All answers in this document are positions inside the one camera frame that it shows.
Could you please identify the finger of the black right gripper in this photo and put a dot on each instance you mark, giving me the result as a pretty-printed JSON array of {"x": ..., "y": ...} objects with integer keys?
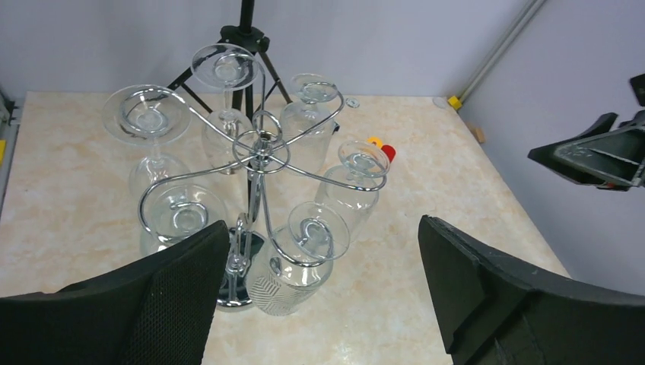
[
  {"x": 604, "y": 127},
  {"x": 610, "y": 161}
]

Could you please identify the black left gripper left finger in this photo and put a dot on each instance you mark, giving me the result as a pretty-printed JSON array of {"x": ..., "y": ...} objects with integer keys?
[{"x": 156, "y": 310}]

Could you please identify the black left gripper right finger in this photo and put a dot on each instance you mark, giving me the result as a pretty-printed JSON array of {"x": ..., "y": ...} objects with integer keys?
[{"x": 494, "y": 308}]

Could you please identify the large plain wine glass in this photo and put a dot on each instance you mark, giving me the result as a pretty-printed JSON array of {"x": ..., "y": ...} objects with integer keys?
[{"x": 148, "y": 116}]

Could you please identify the plain front-left wine glass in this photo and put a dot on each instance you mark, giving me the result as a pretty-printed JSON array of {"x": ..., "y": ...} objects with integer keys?
[{"x": 176, "y": 211}]

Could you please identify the tall rear wine glass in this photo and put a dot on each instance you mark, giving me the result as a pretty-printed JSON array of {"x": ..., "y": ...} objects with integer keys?
[{"x": 227, "y": 68}]

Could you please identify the chrome wine glass rack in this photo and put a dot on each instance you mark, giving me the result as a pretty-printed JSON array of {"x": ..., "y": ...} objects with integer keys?
[{"x": 261, "y": 153}]

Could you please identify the small wooden block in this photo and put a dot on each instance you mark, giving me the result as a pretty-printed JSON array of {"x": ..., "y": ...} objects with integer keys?
[{"x": 477, "y": 133}]

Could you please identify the clear plastic disc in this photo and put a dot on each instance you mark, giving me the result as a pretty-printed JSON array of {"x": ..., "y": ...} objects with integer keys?
[{"x": 441, "y": 102}]

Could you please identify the red round toy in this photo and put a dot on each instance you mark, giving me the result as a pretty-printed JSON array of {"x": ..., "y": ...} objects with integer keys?
[{"x": 389, "y": 151}]

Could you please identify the small metal washer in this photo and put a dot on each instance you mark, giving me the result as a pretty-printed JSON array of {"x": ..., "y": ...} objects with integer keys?
[{"x": 352, "y": 102}]

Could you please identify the black music stand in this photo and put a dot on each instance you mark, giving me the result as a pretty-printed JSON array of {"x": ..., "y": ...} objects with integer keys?
[{"x": 249, "y": 38}]

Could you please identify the aluminium frame post right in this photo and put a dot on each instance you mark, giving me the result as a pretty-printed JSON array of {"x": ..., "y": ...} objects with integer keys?
[{"x": 524, "y": 17}]

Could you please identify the yellow corner bracket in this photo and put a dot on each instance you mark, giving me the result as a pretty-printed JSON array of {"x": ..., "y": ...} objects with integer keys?
[{"x": 455, "y": 102}]

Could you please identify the yellow ring toy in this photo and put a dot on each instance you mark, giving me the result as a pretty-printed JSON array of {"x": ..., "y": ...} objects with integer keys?
[{"x": 375, "y": 141}]

